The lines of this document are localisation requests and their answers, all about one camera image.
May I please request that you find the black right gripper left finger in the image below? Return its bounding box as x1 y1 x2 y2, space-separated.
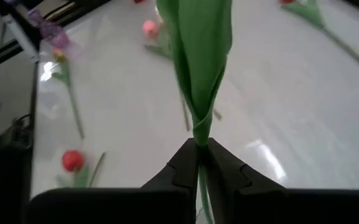
28 138 198 224

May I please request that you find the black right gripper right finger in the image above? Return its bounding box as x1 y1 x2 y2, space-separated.
203 138 359 224

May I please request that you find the pink tulip flower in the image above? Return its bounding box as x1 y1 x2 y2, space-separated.
154 15 223 121

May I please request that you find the purple ribbed glass vase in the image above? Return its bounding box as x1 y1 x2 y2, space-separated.
26 8 73 50

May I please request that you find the pink tulip bottom left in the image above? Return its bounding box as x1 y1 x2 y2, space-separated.
50 46 86 140

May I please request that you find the small table-level camera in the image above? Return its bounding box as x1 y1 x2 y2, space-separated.
0 114 34 150

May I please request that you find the black aluminium table frame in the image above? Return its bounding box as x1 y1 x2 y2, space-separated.
0 0 359 200

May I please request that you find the silver corner bracket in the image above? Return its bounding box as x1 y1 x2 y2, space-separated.
2 14 40 62

